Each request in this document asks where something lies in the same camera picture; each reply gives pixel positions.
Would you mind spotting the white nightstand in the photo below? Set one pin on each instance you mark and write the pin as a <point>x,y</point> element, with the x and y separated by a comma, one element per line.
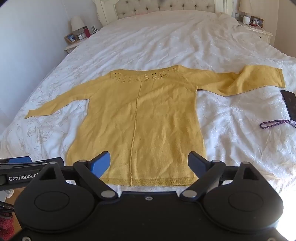
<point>263,34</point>
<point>69,48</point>

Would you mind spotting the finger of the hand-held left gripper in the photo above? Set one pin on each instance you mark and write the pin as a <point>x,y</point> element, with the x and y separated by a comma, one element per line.
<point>20,160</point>

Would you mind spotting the red knitted cloth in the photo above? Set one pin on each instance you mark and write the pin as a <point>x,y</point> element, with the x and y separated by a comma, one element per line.
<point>5,227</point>

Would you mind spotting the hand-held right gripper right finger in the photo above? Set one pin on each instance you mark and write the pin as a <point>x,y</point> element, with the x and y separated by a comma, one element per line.
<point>195,163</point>

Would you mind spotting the tufted cream headboard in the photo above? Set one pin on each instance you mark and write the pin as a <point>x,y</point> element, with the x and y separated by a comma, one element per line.
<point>143,5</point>

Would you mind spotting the small white device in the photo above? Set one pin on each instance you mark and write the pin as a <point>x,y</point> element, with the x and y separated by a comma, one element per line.
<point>94,28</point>

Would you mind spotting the wooden photo frame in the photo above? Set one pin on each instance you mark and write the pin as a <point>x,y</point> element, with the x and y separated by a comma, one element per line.
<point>257,21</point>
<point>71,38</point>

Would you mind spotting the white round container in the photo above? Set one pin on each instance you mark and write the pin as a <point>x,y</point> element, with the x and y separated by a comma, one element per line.
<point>246,20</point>

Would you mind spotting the red bottle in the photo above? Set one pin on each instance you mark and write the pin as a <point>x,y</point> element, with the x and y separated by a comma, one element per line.
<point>86,32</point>

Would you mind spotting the small alarm clock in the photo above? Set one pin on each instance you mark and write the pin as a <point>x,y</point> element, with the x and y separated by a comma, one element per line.
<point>81,36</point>

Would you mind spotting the white floral duvet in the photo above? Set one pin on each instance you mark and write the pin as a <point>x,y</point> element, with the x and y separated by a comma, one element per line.
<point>161,41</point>

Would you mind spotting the white table lamp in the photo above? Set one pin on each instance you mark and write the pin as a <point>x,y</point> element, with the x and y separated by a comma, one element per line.
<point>245,7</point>
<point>77,23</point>

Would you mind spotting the yellow knitted sweater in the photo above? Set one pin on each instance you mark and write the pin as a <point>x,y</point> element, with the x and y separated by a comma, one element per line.
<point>150,120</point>

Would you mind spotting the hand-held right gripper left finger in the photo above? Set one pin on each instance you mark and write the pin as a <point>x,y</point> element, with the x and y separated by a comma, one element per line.
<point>101,165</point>

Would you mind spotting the black smartphone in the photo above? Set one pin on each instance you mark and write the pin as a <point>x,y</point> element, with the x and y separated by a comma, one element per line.
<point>290,99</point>

